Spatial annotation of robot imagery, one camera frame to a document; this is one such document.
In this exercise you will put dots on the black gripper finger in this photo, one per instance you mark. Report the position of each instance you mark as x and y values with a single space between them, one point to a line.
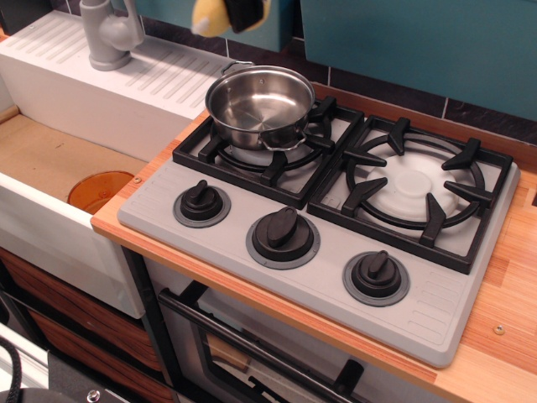
246 15

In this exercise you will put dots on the yellow stuffed duck toy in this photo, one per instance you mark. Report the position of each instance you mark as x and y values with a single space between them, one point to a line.
209 19

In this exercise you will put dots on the stainless steel pan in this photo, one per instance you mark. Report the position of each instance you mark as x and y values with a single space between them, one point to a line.
260 107

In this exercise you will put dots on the grey toy faucet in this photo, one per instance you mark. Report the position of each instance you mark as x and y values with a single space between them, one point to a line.
110 38

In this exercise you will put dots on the white left burner cap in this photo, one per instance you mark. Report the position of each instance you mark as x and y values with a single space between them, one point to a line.
265 157

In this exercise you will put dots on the white burner cap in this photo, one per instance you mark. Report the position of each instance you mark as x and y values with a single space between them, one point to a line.
410 179
265 157

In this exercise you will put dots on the left black burner grate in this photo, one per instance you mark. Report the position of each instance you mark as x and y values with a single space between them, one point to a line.
310 130

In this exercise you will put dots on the black burner grate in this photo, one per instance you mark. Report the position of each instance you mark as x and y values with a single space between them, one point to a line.
453 242
310 130

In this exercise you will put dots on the left black stove knob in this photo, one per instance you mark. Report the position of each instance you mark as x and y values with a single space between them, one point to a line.
201 206

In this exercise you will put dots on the black stove knob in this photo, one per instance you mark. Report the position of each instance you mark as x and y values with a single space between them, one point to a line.
201 206
283 240
376 279

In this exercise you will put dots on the white toy sink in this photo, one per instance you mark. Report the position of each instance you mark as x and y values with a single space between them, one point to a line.
62 121

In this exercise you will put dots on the middle black stove knob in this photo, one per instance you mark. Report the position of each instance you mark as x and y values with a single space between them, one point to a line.
283 240

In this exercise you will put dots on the orange plastic sink drain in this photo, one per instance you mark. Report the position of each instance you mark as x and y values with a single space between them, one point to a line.
95 191

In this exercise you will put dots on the white right burner cap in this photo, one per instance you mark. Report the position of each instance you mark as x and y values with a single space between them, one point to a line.
410 179

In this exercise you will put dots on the grey toy stove top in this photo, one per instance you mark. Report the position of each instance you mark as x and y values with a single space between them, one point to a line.
427 324

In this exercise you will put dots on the right black burner grate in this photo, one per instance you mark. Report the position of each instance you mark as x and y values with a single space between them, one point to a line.
453 242

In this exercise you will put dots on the right black stove knob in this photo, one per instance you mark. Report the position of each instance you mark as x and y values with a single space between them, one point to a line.
376 279

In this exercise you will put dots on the upper wooden drawer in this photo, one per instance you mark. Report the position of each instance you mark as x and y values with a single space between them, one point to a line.
71 294

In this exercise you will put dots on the wooden drawer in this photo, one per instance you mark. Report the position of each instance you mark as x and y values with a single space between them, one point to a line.
122 357
71 294

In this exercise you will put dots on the oven door with window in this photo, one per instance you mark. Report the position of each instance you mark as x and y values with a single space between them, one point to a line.
249 380

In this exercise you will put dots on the lower wooden drawer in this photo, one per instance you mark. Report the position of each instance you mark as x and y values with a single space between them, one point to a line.
122 357

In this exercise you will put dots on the black oven door handle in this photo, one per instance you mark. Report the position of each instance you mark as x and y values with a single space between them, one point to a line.
186 305

